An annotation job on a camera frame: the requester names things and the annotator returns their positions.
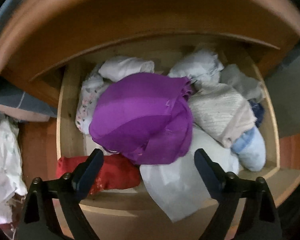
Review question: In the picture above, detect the beige knit garment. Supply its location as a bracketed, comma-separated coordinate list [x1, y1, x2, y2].
[188, 83, 256, 148]

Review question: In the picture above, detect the blue checked cloth cover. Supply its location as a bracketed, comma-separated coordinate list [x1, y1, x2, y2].
[0, 0, 57, 118]

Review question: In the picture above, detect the red folded underwear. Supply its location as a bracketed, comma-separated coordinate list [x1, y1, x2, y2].
[56, 154, 141, 195]

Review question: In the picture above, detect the white plastic-like cloth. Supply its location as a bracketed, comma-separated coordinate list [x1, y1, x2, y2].
[140, 127, 240, 222]

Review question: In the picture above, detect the pale grey crumpled garment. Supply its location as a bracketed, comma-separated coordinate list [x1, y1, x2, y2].
[168, 49, 224, 84]

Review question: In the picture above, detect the purple bra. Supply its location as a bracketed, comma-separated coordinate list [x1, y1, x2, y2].
[89, 73, 193, 165]

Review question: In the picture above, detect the white floral bedding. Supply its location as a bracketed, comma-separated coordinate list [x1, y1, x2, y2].
[0, 112, 28, 224]

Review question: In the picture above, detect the navy blue garment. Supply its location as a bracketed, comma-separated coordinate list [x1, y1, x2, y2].
[249, 100, 265, 128]

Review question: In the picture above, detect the floral white underwear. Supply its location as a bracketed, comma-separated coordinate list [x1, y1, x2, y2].
[75, 64, 110, 134]

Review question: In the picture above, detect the wooden drawer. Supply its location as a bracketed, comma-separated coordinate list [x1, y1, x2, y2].
[56, 34, 300, 217]

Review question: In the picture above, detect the light blue garment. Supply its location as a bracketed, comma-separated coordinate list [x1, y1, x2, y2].
[231, 126, 266, 172]

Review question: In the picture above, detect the white rolled garment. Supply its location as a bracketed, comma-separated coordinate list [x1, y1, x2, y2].
[98, 56, 155, 82]

